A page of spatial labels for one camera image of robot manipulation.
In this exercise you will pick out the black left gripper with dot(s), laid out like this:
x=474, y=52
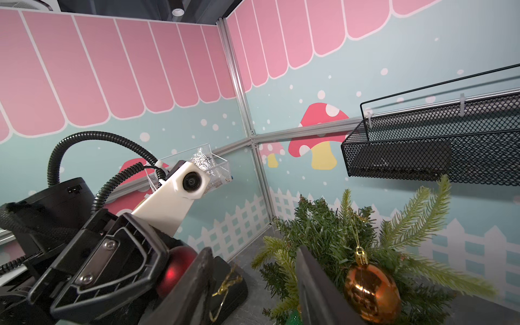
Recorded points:
x=108, y=264

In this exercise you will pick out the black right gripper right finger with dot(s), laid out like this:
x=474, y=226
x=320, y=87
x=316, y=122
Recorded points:
x=320, y=301

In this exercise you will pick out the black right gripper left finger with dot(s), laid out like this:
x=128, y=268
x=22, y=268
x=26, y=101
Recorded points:
x=183, y=299

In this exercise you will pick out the green glitter ball ornament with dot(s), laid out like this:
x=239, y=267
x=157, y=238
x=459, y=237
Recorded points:
x=294, y=319

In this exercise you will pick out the small red ball ornament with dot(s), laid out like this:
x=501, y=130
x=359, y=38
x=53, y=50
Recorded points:
x=180, y=259

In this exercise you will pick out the small green christmas tree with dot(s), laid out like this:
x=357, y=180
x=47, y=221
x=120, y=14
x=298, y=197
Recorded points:
x=426, y=287

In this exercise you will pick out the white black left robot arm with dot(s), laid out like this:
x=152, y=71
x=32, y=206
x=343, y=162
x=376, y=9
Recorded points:
x=45, y=223

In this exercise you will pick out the black box in basket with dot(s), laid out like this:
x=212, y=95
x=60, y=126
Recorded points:
x=425, y=161

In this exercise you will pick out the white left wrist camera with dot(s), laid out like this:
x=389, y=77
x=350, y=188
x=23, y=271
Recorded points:
x=168, y=206

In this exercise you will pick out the black wire mesh basket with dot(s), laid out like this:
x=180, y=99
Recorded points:
x=470, y=139

